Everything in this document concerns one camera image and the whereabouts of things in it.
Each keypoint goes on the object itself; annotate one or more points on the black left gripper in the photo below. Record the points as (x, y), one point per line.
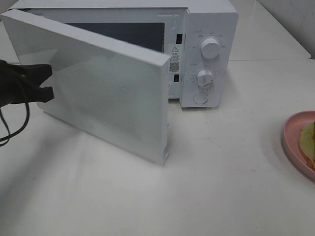
(11, 89)

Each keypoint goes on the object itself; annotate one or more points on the white microwave door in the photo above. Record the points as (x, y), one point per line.
(112, 89)

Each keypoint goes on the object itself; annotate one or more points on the round white door button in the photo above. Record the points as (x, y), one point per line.
(200, 98)

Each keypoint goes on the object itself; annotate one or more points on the white timer knob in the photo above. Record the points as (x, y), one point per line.
(204, 78)

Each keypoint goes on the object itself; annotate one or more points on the pink round plate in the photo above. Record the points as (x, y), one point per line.
(292, 129)

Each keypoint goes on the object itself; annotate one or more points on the white bread sandwich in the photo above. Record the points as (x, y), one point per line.
(307, 144)

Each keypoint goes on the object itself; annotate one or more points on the white warning label sticker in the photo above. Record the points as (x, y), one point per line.
(175, 51)

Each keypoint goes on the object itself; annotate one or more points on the white microwave oven body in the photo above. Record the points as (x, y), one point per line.
(132, 26)

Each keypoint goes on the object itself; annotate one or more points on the upper white power knob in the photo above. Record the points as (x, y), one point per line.
(210, 47)

